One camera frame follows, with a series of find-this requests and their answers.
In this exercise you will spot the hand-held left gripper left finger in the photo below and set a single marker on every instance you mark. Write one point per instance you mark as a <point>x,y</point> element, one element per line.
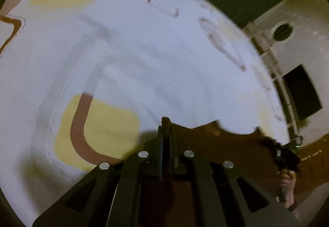
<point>162,155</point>

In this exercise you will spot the brown checked garment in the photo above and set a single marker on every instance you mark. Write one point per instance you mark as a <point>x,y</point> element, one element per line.
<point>231,150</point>

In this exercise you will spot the white printed bedsheet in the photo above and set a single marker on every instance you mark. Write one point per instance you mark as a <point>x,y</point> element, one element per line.
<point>154,49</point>

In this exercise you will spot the white cabinet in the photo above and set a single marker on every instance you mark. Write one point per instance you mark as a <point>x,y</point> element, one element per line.
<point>303,44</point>

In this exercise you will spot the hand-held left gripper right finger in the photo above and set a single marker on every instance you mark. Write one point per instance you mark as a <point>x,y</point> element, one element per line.
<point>174,155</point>

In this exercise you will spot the person's right hand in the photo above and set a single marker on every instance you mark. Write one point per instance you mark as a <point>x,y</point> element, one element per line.
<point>287,188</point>

